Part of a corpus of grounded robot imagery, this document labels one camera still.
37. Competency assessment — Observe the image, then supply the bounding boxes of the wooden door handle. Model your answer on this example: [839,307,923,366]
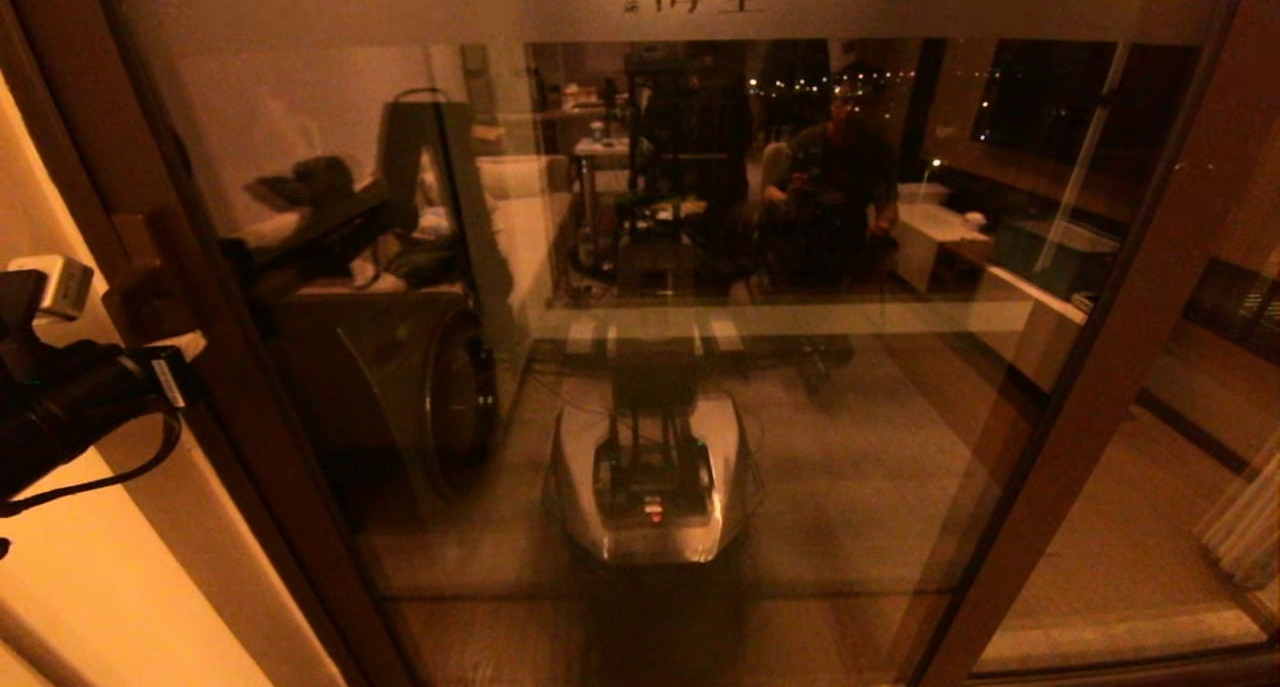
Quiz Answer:
[104,212,216,410]

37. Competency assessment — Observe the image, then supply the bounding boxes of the window with black railing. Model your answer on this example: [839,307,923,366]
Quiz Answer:
[540,42,941,293]

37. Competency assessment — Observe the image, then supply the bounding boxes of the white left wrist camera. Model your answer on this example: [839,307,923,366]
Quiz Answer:
[5,254,97,321]

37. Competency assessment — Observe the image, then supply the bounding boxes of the white pleated curtain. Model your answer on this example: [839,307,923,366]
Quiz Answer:
[1200,437,1280,593]

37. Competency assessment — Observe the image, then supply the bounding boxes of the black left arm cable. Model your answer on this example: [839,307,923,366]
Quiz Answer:
[0,410,184,520]

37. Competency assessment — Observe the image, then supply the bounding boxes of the brown framed glass sliding door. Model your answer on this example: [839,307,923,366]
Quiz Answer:
[0,0,1280,687]

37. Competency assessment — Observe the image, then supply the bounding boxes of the grey front-load washing machine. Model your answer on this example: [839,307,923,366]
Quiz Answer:
[270,287,501,503]

